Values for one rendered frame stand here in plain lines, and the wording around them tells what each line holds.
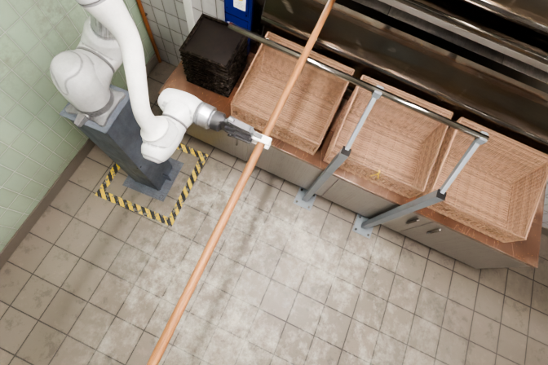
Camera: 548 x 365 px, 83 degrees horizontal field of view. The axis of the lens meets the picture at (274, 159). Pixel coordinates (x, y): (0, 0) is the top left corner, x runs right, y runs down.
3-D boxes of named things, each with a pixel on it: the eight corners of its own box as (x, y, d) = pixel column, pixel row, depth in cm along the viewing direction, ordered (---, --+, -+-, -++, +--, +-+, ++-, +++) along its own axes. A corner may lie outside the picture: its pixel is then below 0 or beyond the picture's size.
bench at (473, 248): (209, 81, 261) (202, 30, 207) (479, 204, 248) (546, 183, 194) (174, 135, 240) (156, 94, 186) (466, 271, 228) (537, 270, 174)
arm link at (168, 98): (206, 108, 124) (191, 135, 119) (171, 93, 124) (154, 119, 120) (204, 94, 114) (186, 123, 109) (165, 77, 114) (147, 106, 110)
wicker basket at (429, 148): (346, 98, 201) (362, 72, 175) (427, 133, 198) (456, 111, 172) (321, 161, 183) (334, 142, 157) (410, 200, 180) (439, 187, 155)
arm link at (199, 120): (205, 109, 123) (219, 115, 122) (194, 128, 119) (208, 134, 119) (203, 97, 114) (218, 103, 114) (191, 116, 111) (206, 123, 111)
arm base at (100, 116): (59, 119, 130) (52, 112, 125) (90, 79, 139) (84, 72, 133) (99, 135, 130) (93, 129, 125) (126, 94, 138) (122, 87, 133)
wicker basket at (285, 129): (263, 59, 204) (267, 28, 179) (341, 95, 201) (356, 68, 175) (228, 117, 186) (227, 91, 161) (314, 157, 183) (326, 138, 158)
